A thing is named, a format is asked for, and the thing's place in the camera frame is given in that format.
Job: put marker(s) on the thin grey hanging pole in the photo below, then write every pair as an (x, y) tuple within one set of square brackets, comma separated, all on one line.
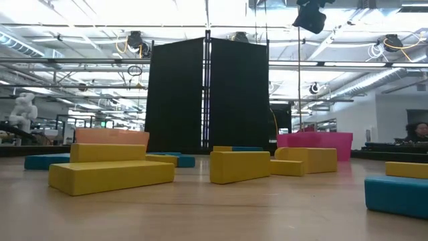
[(299, 83)]

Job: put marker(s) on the person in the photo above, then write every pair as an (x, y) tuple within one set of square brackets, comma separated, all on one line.
[(418, 132)]

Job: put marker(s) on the black desk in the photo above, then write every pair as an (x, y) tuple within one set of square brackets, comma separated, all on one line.
[(396, 146)]

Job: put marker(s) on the dark monitor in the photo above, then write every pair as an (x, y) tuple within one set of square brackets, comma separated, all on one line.
[(417, 116)]

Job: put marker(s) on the thick blue wooden block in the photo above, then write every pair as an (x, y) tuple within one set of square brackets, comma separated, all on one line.
[(247, 149)]

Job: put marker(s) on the red plastic bin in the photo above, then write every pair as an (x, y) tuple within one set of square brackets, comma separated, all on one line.
[(316, 140)]

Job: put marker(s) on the orange translucent bin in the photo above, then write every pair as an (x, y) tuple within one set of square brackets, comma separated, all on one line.
[(112, 137)]

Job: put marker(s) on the black room divider panel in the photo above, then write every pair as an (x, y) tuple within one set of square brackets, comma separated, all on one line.
[(239, 97), (175, 97)]

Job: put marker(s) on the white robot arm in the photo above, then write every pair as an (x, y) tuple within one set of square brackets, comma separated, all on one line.
[(23, 112)]

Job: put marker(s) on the yellow wooden cube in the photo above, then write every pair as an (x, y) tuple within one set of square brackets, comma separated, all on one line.
[(222, 148)]

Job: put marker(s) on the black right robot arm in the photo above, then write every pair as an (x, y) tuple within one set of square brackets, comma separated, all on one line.
[(316, 2)]

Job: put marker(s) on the yellow wooden block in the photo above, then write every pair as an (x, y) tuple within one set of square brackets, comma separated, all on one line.
[(162, 160), (112, 179), (240, 167), (311, 157), (107, 152), (406, 170), (287, 168)]

